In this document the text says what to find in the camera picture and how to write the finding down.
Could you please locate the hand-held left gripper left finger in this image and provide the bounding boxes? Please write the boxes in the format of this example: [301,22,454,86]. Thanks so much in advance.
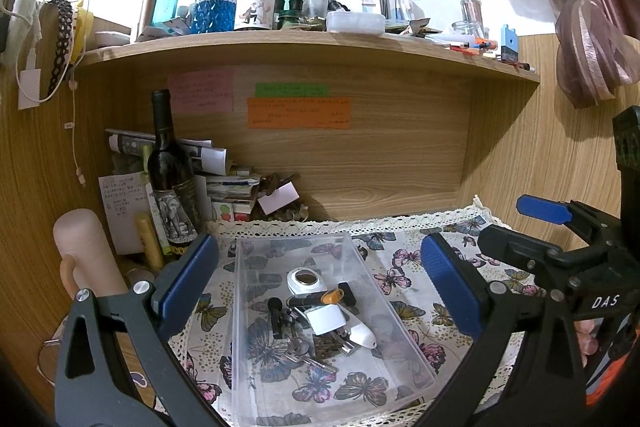
[54,232,220,427]

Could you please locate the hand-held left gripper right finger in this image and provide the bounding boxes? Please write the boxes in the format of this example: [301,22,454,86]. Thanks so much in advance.
[419,233,587,427]

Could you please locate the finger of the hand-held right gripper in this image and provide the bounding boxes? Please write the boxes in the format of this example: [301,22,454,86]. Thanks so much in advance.
[516,194,622,249]
[476,223,577,296]

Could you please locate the clear plastic box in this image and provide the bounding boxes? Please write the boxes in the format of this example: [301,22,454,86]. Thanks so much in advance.
[231,233,438,426]

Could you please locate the small black bottle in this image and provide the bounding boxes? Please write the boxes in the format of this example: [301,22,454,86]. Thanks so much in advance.
[267,298,284,339]

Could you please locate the white pointed plastic piece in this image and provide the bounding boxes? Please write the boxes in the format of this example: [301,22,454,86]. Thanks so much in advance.
[347,324,378,350]

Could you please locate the small black block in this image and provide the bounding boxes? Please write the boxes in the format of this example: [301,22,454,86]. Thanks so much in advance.
[337,281,358,308]

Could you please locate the white rectangular case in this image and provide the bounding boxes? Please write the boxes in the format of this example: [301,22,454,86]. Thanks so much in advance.
[305,305,349,336]

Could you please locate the black tube orange cap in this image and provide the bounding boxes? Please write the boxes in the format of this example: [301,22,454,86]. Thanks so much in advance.
[291,288,347,309]

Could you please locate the bunch of keys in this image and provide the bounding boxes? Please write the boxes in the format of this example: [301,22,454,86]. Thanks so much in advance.
[284,338,338,374]

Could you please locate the person's right hand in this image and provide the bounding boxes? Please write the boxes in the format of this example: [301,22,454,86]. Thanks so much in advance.
[574,318,602,371]

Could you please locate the small round mirror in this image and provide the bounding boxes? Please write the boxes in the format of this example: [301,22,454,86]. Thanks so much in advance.
[124,267,157,289]

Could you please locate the butterfly print lace cloth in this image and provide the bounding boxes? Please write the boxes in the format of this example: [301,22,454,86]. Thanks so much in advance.
[154,194,552,427]

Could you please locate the pale yellow tube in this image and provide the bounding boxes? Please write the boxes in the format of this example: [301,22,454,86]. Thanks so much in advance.
[134,212,166,271]

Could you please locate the dark wine bottle elephant label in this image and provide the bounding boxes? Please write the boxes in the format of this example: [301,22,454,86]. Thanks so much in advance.
[146,89,204,259]

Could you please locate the handwritten white note sheet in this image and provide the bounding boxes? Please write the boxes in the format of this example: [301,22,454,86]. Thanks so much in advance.
[98,173,147,256]

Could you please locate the orange cloth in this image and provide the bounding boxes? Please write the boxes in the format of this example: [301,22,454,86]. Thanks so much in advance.
[584,341,632,409]

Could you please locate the cream cylindrical bottle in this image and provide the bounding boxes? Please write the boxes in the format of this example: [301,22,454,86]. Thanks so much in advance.
[53,209,129,304]

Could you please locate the heap of small coins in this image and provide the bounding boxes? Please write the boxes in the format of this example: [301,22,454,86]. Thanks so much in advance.
[259,203,312,224]

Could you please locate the blank white card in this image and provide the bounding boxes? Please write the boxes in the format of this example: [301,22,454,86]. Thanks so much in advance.
[257,182,301,216]

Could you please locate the rolled printed magazine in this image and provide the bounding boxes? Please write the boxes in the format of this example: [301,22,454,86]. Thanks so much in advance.
[105,129,227,174]

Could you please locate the blue card pack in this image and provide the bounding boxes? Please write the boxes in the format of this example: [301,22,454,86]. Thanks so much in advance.
[499,24,522,64]

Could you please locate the orange and white pens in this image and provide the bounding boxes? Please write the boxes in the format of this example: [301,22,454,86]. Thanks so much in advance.
[449,36,501,58]

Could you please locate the pink sticky note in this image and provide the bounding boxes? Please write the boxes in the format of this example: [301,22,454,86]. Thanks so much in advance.
[166,67,236,114]

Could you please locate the orange sticky note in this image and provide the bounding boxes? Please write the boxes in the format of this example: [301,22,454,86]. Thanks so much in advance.
[246,96,352,130]

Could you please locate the tall clear jar of sticks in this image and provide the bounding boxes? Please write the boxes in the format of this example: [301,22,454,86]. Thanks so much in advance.
[459,0,489,40]

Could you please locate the green sticky note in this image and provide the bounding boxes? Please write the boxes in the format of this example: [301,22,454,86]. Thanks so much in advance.
[254,82,328,99]

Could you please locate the white lidded plastic box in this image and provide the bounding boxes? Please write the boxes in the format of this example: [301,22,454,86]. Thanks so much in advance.
[325,10,387,34]

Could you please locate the cardboard tube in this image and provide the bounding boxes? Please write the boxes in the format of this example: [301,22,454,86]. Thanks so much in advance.
[138,0,157,36]

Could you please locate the wooden shelf board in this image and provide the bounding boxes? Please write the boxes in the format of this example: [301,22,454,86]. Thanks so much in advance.
[74,28,542,84]

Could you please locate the yellow hanging pouch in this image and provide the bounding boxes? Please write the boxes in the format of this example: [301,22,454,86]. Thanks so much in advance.
[69,6,95,58]

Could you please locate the faceted blue glass bottle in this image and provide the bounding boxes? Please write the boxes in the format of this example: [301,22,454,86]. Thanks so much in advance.
[192,0,239,34]

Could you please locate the black lace headband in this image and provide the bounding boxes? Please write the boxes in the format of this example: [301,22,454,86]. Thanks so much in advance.
[46,0,77,102]

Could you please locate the dark ink bottle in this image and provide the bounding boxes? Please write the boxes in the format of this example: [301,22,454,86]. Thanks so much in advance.
[277,0,307,31]

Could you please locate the thin wire ring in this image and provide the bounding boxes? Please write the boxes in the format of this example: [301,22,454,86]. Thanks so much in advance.
[39,339,67,384]

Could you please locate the white earphone cable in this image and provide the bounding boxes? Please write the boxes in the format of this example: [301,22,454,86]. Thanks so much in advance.
[64,71,85,186]

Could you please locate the white charger with cable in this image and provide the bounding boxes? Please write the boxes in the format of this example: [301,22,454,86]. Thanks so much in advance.
[16,9,45,111]

